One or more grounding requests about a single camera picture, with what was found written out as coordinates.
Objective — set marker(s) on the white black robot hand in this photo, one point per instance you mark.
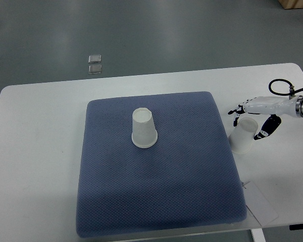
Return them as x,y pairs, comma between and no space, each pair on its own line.
274,107

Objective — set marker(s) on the white paper cup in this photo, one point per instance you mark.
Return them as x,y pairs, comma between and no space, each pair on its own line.
144,133
242,136

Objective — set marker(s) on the wooden furniture corner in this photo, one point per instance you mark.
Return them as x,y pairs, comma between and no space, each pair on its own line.
291,4

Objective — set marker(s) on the white paper tag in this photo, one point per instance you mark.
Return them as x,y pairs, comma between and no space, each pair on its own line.
258,205

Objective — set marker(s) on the black table control panel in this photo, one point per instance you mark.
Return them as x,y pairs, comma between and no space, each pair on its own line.
296,227

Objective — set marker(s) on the blue textured cushion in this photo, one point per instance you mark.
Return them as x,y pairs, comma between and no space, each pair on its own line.
187,178

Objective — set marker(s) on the white table leg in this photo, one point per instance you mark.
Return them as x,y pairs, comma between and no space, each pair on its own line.
258,235

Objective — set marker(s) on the upper metal floor plate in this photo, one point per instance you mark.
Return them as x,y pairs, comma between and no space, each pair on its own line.
94,58

